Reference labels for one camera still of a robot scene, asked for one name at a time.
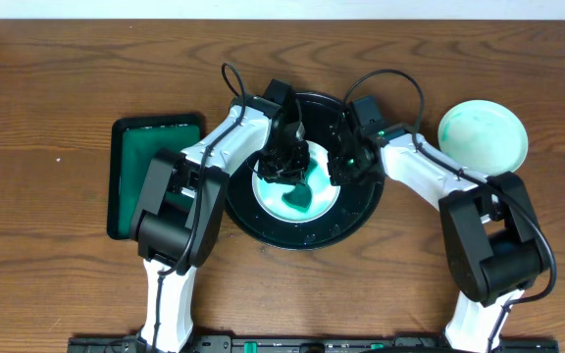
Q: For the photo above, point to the green scouring sponge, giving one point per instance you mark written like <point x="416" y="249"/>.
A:
<point x="298" y="198"/>

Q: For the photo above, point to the black rectangular water tray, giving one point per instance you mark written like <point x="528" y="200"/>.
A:
<point x="134" y="142"/>

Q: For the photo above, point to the mint plate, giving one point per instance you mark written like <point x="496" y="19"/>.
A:
<point x="484" y="136"/>

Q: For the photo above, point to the black round tray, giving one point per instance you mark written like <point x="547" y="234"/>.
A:
<point x="354" y="206"/>

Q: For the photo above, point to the white plate with green stain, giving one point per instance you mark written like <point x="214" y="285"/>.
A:
<point x="269" y="194"/>

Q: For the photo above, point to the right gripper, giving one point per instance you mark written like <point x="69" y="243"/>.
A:
<point x="336" y="174"/>

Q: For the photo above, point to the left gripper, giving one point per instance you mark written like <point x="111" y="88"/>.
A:
<point x="282" y="172"/>

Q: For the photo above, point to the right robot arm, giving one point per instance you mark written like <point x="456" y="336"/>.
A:
<point x="496" y="251"/>

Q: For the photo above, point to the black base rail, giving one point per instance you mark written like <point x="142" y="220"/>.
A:
<point x="227" y="344"/>

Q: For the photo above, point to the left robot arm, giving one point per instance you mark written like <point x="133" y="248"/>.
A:
<point x="178" y="214"/>

